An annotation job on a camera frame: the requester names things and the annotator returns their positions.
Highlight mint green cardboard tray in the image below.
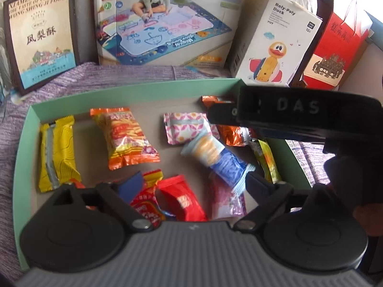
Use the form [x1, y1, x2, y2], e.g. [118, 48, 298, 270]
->
[11, 77, 315, 273]

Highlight orange fries snack bag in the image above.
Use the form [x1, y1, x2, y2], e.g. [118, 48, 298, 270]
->
[90, 107, 160, 170]

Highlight green-yellow snack bar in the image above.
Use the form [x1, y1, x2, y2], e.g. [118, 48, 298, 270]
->
[249, 139, 282, 183]

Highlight water doodle mat box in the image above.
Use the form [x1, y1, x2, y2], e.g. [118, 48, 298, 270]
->
[94, 0, 245, 68]

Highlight white roly-poly duck box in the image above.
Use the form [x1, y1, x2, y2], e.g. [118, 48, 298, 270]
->
[229, 0, 322, 86]

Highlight blue cracker packet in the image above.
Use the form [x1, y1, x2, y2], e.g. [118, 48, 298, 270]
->
[181, 132, 256, 195]

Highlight yellow wafer bar packet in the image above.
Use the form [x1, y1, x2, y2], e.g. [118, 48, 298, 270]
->
[38, 115, 82, 193]

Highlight orange foil snack packet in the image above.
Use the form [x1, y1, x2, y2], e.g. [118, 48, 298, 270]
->
[200, 95, 255, 148]

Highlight orange-red narrow snack packet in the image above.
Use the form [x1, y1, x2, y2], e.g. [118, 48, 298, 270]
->
[69, 178, 97, 210]

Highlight brown pineapple cake box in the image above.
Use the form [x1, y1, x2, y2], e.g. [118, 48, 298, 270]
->
[3, 0, 79, 95]

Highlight red gift bag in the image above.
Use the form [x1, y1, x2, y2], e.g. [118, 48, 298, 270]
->
[290, 0, 373, 90]

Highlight red Skittles bag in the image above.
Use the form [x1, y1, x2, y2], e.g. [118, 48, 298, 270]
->
[130, 169, 166, 228]

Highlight pink patterned snack packet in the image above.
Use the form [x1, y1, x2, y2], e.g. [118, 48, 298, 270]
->
[163, 112, 220, 145]

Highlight red small snack packet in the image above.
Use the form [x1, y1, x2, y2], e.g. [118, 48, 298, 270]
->
[158, 175, 208, 221]

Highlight pink sparkly snack packet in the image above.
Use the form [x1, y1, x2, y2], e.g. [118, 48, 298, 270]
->
[209, 172, 247, 220]

